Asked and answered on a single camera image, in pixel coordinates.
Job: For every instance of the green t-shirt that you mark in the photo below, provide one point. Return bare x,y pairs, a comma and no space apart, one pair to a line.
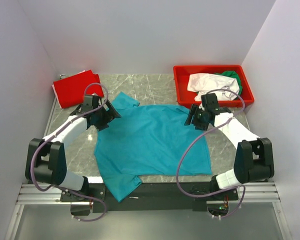
233,85

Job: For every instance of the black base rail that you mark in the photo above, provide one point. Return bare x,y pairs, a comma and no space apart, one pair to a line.
150,196

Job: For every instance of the aluminium frame rail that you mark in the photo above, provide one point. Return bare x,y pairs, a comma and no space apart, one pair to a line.
257,192

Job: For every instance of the red plastic bin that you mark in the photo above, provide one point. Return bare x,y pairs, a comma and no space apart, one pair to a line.
187,98

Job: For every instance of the folded red t-shirt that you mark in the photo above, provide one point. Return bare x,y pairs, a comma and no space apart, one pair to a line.
71,90

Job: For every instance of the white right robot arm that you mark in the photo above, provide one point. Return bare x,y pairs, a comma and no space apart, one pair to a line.
254,155

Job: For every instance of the teal t-shirt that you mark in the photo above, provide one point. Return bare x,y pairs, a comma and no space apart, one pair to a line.
145,140

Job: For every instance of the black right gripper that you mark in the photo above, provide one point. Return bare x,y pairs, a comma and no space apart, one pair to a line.
198,126

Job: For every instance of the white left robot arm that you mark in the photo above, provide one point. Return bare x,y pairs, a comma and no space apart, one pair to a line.
46,157

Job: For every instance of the crumpled white t-shirt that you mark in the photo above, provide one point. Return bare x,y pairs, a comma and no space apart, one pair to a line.
202,83

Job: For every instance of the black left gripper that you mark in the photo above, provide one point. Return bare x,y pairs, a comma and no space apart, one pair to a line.
111,113

